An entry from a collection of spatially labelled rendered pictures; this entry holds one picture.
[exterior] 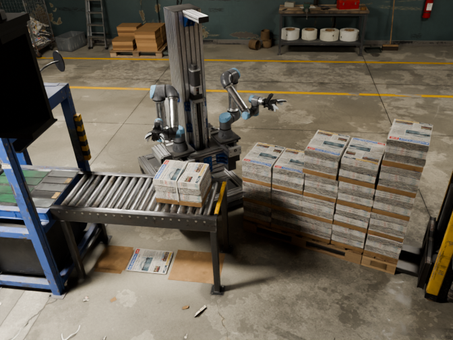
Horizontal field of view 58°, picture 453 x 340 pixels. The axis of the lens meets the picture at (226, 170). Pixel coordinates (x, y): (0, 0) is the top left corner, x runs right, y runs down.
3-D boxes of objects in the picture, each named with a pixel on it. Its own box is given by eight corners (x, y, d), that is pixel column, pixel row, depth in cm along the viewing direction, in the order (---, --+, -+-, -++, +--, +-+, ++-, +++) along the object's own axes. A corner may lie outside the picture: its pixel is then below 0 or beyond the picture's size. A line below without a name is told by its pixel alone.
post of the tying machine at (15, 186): (66, 289, 355) (8, 130, 271) (61, 296, 348) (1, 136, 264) (56, 287, 356) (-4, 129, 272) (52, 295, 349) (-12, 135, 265)
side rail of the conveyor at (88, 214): (218, 227, 313) (217, 215, 306) (216, 232, 308) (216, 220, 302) (56, 216, 332) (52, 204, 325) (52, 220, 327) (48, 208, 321)
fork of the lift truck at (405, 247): (311, 222, 413) (311, 218, 411) (423, 252, 373) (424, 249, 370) (308, 228, 406) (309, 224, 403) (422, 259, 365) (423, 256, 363)
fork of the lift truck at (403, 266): (304, 237, 395) (305, 233, 393) (420, 270, 355) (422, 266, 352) (301, 243, 388) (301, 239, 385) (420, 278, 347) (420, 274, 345)
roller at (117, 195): (131, 180, 359) (131, 175, 356) (111, 214, 320) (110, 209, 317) (126, 180, 360) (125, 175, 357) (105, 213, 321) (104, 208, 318)
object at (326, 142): (318, 130, 360) (318, 129, 359) (350, 136, 348) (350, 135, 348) (305, 149, 333) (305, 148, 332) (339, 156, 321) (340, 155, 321)
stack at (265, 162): (257, 208, 440) (257, 140, 395) (368, 238, 395) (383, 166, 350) (242, 230, 411) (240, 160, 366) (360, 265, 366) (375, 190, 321)
